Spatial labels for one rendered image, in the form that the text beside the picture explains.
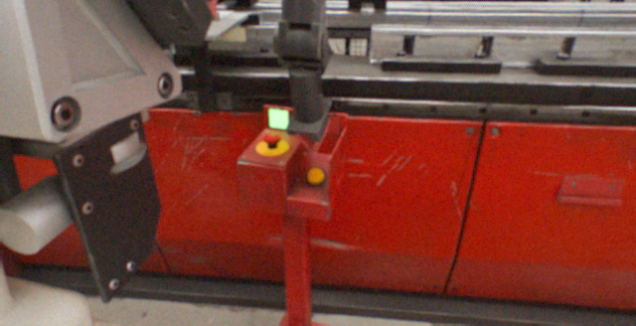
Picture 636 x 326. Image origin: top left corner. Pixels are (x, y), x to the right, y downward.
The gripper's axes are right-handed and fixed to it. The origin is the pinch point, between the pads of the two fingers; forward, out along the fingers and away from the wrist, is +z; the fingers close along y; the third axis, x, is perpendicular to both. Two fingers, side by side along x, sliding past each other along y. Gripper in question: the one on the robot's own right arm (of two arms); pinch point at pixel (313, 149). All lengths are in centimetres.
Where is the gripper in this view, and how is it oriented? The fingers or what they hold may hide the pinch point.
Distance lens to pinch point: 83.0
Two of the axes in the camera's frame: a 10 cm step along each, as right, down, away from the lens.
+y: 2.5, -6.7, 7.0
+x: -9.6, -1.2, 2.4
